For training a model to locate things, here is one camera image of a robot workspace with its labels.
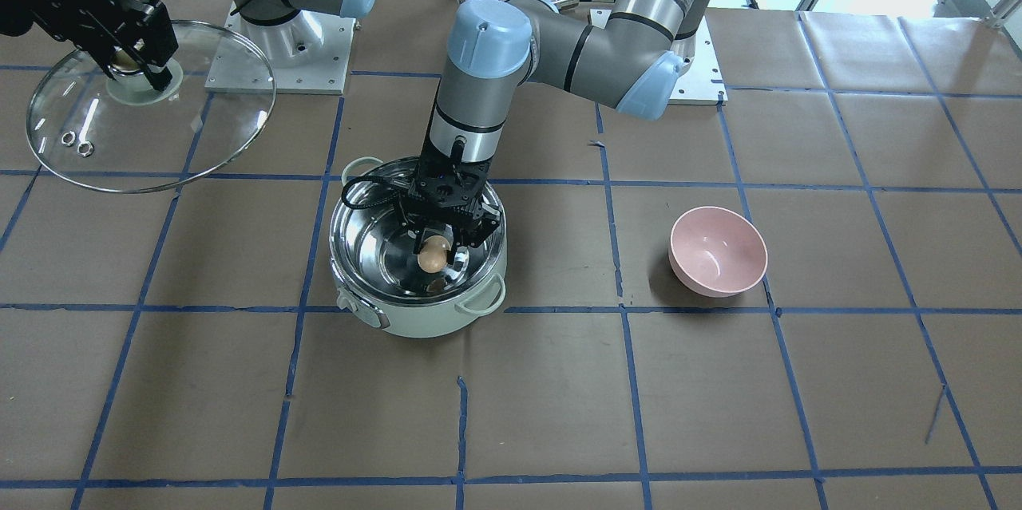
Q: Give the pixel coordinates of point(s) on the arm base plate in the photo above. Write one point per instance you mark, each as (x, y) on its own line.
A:
(307, 55)
(695, 71)

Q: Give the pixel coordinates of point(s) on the glass pot lid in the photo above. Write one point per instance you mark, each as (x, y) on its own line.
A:
(111, 132)

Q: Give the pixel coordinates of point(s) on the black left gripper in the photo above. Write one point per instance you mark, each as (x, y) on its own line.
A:
(481, 228)

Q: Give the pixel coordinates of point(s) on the pink bowl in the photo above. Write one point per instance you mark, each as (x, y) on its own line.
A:
(716, 253)

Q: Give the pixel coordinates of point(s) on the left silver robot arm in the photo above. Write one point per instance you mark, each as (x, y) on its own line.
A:
(495, 46)

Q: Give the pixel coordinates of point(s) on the brown egg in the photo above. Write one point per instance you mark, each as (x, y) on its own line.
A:
(435, 254)

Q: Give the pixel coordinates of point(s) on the pale green cooking pot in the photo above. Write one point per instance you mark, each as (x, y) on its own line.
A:
(399, 281)

